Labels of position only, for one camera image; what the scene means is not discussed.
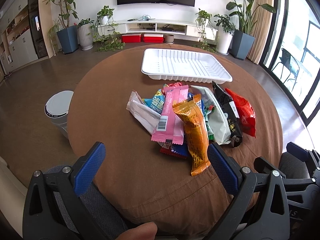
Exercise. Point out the white tv console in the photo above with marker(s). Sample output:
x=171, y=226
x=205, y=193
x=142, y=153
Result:
x=180, y=29

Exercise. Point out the white plastic tray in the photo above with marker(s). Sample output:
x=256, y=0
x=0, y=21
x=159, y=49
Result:
x=183, y=65

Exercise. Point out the trailing plant right console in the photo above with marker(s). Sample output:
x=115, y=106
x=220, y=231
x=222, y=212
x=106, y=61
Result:
x=202, y=21

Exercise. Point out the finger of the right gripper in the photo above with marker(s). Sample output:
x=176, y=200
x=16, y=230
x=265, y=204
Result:
x=300, y=153
x=264, y=169

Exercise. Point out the red storage box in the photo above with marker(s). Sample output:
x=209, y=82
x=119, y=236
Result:
x=131, y=38
x=153, y=38

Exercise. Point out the pale green snack bag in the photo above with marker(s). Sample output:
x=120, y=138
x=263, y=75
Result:
x=216, y=122

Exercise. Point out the orange snack bar wrapper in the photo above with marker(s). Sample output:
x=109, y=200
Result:
x=190, y=112

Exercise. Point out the large plant blue pot right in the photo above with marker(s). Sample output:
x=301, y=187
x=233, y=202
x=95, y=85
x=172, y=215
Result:
x=246, y=12

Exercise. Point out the white shelf cabinet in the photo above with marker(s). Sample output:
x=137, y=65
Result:
x=17, y=46

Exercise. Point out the trailing plant on console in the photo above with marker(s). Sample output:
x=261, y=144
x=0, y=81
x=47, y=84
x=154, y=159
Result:
x=105, y=35

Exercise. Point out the right red storage box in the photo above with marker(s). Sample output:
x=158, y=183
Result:
x=153, y=38

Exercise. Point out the white round bin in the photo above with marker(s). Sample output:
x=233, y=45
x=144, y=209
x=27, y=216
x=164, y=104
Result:
x=57, y=108

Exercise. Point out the person's left hand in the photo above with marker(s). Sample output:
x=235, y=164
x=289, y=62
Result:
x=146, y=231

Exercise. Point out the white long snack pack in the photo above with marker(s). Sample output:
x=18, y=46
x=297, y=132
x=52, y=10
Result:
x=147, y=117

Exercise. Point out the red chip bag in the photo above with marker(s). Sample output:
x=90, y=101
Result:
x=246, y=113

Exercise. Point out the balcony chair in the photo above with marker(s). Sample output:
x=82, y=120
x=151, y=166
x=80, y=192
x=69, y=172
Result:
x=291, y=64

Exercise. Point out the plant in white pot right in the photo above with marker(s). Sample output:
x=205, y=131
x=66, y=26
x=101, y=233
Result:
x=225, y=32

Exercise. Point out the small beige pot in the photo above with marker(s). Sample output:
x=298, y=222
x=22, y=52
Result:
x=169, y=38

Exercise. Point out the tall plant blue pot left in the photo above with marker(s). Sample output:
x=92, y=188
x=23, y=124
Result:
x=68, y=34

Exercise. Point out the black snack bag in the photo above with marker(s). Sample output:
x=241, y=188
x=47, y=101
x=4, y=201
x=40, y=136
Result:
x=229, y=109

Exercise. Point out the left red storage box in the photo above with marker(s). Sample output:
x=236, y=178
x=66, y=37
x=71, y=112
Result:
x=131, y=38

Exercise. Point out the beige curtain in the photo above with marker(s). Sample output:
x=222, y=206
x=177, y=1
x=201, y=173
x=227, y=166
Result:
x=260, y=31

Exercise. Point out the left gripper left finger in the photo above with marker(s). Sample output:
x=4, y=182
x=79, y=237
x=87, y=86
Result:
x=53, y=208

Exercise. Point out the plant in white ribbed pot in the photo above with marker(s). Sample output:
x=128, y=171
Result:
x=85, y=37

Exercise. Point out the panda cartoon snack bag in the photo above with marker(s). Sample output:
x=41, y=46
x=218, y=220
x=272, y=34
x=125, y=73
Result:
x=156, y=103

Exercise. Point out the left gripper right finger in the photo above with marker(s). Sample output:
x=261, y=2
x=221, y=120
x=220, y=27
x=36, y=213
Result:
x=259, y=208

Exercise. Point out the pink snack bar wrapper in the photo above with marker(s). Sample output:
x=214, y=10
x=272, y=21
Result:
x=170, y=127

